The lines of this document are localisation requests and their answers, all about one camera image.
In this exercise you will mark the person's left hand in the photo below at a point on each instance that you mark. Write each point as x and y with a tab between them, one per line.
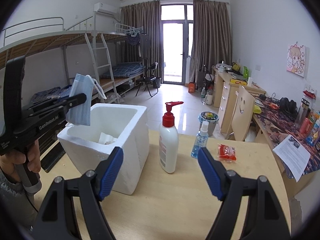
33	157

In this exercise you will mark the person's left forearm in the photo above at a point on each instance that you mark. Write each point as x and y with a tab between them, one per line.
12	200

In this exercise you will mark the black bag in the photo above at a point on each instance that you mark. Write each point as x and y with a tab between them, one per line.
206	76

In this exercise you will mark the white cooking pot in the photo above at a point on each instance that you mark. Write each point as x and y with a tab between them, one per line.
223	67

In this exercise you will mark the red snack packet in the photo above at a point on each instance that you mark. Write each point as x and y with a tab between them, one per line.
226	152

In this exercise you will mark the grey trash bin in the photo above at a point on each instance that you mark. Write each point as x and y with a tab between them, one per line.
212	127

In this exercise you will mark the printed paper sheet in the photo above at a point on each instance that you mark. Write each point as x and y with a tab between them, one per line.
291	155

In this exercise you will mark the blue face mask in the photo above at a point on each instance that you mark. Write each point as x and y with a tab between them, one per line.
78	85

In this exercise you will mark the green bag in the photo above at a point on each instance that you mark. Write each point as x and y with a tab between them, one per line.
245	72

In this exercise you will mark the metal bunk bed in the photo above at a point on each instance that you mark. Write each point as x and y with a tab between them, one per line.
50	42
120	80

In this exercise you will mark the yellow cloth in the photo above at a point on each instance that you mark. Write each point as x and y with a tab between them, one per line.
257	108

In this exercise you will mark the yellow cartoon bottle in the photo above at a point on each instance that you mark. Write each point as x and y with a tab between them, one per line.
315	136

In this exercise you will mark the blue orange quilt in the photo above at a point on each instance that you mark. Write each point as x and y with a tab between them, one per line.
50	93

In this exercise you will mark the white air conditioner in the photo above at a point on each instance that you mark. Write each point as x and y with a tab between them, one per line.
105	8

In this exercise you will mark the cartoon wall poster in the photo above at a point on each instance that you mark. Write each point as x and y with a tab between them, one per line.
296	60

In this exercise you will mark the yellow bag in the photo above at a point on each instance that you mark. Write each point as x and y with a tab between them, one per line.
235	66

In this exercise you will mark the blue plaid bedding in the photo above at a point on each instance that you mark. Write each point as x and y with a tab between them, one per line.
125	70

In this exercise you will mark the brown curtain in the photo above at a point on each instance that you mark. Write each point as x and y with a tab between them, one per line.
150	30
212	35

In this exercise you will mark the wooden desk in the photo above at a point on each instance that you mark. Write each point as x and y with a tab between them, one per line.
225	92

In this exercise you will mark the blue spray bottle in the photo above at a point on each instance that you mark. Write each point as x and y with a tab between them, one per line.
200	140

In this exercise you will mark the glass bottle red lid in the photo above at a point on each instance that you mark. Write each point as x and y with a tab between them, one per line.
302	112

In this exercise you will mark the white plastic jug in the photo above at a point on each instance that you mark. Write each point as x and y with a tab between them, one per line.
209	97

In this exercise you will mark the black headphones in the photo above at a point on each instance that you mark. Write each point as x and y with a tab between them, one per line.
287	105

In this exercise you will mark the hanging dark clothes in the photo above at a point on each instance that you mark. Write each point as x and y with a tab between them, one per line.
143	45

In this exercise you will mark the white tissue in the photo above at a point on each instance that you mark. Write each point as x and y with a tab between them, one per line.
107	138

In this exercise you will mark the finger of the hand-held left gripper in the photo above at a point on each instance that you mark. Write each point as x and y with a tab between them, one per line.
75	103
45	104

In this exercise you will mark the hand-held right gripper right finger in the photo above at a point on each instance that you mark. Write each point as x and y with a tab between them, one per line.
211	172

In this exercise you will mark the wooden smiley face chair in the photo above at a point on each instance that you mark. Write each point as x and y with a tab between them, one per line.
241	115

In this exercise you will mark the black folding chair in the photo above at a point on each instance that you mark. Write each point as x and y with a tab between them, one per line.
147	80

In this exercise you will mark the white foam box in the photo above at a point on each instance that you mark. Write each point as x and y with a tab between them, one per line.
130	155

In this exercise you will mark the glass balcony door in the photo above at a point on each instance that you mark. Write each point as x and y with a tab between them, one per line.
175	55

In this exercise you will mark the orange plastic bottle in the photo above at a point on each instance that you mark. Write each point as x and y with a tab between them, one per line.
191	88

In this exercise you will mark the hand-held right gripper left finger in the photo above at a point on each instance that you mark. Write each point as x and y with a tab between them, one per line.
110	172

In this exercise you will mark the white pump bottle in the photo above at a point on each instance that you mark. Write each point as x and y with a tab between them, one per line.
168	150

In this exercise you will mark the black phone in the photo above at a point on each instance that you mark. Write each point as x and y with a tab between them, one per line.
53	160

